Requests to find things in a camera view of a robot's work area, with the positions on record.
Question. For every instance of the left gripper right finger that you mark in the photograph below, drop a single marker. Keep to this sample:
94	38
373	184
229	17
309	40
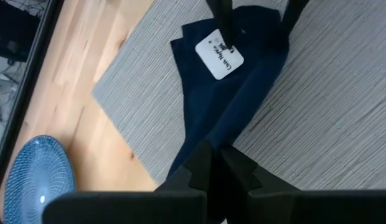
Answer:
242	174

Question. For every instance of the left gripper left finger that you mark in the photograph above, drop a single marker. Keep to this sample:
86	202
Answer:
199	171

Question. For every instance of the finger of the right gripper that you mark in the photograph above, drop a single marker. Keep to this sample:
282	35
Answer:
222	18
294	12

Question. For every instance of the dark blue cloth napkin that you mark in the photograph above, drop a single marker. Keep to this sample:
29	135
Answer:
211	102

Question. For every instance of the grey woven placemat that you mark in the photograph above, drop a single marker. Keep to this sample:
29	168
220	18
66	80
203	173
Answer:
320	109

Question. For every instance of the blue patterned plate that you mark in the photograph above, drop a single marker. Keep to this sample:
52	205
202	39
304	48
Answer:
37	174

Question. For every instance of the white napkin label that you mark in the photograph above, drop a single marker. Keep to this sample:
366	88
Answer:
216	59

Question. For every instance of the black metal table frame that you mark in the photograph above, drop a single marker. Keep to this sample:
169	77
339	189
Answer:
30	81

